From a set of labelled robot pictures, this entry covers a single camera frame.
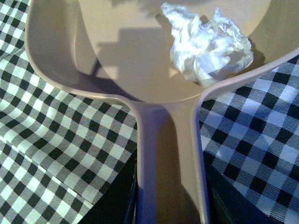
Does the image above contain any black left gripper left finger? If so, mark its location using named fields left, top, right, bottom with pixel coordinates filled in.
left=86, top=150, right=137, bottom=224

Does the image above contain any black white checkered bedsheet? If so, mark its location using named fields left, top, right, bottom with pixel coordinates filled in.
left=0, top=0, right=299, bottom=224

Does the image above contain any white tissue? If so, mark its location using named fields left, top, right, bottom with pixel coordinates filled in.
left=160, top=3, right=254, bottom=88

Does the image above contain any beige plastic dustpan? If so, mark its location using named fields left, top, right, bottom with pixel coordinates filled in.
left=25, top=0, right=299, bottom=224

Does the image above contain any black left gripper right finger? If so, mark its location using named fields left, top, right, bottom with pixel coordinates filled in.
left=202, top=154, right=264, bottom=224

